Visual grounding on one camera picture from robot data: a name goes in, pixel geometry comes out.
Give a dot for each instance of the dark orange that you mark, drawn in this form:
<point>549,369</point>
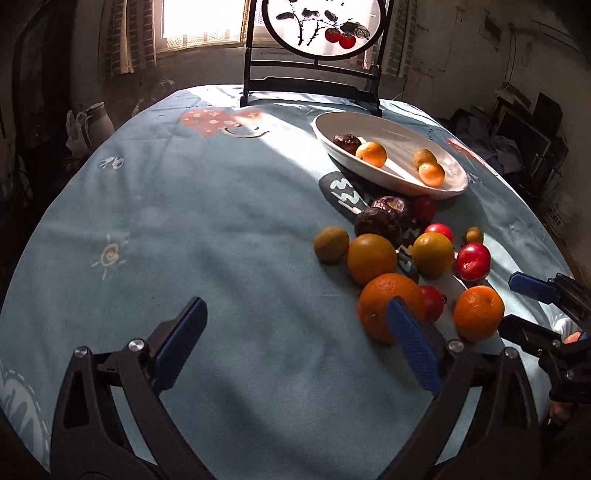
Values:
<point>371,258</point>

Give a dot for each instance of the pile of clothes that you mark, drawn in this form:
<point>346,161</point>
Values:
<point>480,143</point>

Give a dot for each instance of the person's right hand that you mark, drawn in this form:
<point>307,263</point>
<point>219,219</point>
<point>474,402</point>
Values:
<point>559,412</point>

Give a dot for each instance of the bumpy tangerine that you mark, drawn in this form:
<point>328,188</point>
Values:
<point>478,313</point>

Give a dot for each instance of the black chair with painted back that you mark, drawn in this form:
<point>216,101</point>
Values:
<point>304,85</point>

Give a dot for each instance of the checked curtain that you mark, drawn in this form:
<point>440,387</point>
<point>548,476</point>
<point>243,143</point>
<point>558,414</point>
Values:
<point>131,37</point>
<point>399,37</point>

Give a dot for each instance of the white plastic bag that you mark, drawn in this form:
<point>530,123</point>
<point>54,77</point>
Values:
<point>76,136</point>

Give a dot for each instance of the yellow orange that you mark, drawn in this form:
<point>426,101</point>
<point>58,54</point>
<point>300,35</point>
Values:
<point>432,254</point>

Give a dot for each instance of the red tomato with calyx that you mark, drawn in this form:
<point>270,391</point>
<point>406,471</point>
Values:
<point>434,300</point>

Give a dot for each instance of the small red tomato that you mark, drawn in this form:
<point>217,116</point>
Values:
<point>441,229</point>
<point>425,208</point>

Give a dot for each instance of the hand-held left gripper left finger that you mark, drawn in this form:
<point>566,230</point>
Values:
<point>182,341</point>

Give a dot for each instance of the bright window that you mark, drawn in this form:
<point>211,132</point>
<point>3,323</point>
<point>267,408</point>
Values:
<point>203,21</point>

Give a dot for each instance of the tiny green fruit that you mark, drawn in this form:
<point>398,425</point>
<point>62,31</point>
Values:
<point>474,235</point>

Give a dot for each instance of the black monitors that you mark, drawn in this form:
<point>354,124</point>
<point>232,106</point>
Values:
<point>526,131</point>

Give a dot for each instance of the white bucket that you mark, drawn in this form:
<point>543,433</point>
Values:
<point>556,218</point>

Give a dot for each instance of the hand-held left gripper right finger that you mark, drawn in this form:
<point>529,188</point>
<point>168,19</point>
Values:
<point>413,341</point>

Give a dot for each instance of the red apple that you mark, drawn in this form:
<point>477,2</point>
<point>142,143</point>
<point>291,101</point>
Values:
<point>473,261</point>

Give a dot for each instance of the brown-green kiwi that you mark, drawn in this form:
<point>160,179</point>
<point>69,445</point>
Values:
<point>331,244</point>

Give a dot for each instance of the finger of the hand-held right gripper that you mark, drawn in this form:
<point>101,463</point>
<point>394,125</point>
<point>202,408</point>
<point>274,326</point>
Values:
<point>524,332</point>
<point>531,287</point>

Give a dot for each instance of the white oval plate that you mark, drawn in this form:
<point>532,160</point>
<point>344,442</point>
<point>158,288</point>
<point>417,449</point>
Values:
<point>392,134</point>

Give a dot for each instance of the white kettle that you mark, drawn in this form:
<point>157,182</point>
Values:
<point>99,124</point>

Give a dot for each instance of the dark wrinkled passion fruit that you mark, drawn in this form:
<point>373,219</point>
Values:
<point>376,226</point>
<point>346,144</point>

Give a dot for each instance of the small yellow-green fruit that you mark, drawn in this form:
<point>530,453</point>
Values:
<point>424,157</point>

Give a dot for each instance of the big orange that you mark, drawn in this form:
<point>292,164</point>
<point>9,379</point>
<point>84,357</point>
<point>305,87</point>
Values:
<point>378,304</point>

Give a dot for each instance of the small orange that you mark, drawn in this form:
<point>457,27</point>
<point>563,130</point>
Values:
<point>431,175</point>

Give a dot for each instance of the dark passion fruit round scar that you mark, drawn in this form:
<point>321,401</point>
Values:
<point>392,205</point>

